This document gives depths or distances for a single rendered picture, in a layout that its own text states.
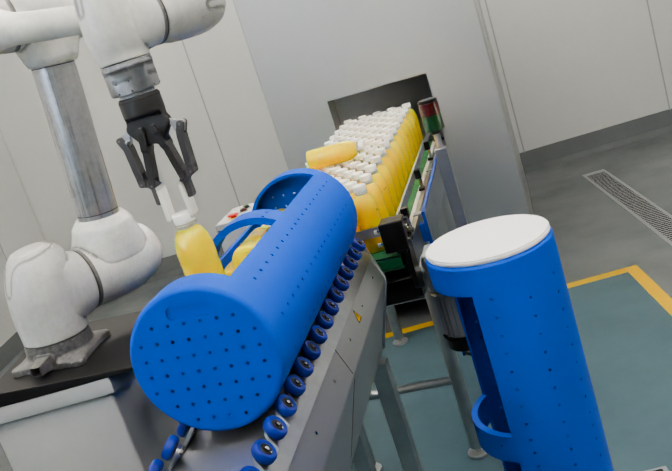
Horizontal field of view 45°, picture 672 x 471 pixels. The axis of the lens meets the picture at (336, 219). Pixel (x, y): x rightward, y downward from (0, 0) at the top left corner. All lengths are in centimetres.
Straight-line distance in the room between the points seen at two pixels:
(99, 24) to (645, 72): 564
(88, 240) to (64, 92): 35
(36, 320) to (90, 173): 36
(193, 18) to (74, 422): 96
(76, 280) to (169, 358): 55
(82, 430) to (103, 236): 45
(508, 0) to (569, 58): 65
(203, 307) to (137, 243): 66
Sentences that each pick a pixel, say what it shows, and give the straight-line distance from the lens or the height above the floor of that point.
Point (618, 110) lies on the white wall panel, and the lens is 669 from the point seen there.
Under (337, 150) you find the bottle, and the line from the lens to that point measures 279.
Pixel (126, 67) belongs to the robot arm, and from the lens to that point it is 143.
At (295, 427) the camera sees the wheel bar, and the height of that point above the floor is 93.
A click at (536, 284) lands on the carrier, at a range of 173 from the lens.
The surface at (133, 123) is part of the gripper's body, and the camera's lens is 147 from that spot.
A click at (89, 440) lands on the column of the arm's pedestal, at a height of 86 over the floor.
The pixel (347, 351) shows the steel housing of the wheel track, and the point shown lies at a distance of 186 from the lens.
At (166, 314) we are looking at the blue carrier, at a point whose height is 119.
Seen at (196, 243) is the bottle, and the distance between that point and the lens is 148.
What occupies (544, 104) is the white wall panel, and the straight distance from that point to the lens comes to 654.
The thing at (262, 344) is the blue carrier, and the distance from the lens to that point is 141.
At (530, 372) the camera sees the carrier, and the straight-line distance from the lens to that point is 178.
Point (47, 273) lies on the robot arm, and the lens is 195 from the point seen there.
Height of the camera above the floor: 159
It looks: 13 degrees down
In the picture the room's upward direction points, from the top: 18 degrees counter-clockwise
